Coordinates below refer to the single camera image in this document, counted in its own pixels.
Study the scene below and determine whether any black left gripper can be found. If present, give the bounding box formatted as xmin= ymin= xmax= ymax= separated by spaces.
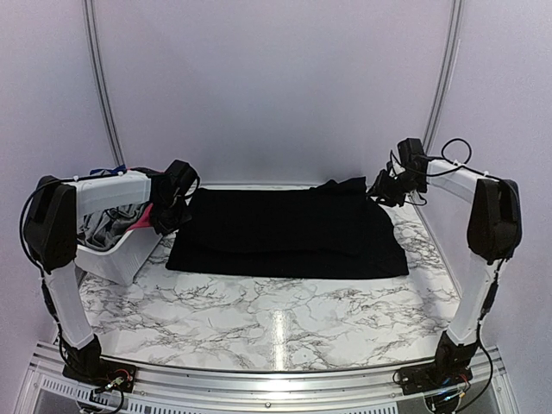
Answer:
xmin=148 ymin=196 xmax=191 ymax=235

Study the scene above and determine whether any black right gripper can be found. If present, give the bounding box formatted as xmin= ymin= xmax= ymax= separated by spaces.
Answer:
xmin=367 ymin=168 xmax=426 ymax=207

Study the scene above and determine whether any black t-shirt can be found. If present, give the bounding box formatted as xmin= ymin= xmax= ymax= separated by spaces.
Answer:
xmin=166 ymin=177 xmax=409 ymax=280

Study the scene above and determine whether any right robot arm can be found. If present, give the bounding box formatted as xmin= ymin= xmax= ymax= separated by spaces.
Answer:
xmin=368 ymin=138 xmax=523 ymax=386

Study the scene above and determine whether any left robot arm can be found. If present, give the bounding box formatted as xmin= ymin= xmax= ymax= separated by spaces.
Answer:
xmin=19 ymin=160 xmax=200 ymax=384

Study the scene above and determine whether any white plastic laundry basket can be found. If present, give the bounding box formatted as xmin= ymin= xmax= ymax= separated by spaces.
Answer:
xmin=75 ymin=215 xmax=180 ymax=286

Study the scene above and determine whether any pink garment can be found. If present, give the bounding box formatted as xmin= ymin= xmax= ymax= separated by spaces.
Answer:
xmin=128 ymin=204 xmax=153 ymax=231

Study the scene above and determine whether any blue garment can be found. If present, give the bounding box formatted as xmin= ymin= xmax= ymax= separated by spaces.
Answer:
xmin=90 ymin=165 xmax=127 ymax=176

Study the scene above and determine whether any grey garment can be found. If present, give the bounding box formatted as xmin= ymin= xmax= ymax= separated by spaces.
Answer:
xmin=77 ymin=203 xmax=148 ymax=252

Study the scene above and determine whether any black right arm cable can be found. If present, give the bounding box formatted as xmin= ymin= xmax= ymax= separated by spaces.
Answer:
xmin=424 ymin=137 xmax=474 ymax=178

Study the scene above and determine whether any right aluminium corner post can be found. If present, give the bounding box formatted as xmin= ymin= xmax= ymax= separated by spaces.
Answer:
xmin=422 ymin=0 xmax=465 ymax=152

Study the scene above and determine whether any aluminium corner post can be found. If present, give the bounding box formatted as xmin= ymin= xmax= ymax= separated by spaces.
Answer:
xmin=82 ymin=0 xmax=125 ymax=166
xmin=422 ymin=0 xmax=465 ymax=152

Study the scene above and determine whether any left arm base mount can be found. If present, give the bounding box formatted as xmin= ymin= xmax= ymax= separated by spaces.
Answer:
xmin=62 ymin=359 xmax=137 ymax=393

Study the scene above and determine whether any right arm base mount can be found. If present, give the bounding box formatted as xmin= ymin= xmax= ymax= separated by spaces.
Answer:
xmin=393 ymin=362 xmax=473 ymax=395

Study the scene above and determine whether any left aluminium corner post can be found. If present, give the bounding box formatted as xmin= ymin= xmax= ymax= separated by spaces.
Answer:
xmin=82 ymin=0 xmax=125 ymax=166

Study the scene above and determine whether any aluminium front frame rail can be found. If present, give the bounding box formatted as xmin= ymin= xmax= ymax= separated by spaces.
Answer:
xmin=15 ymin=342 xmax=520 ymax=413

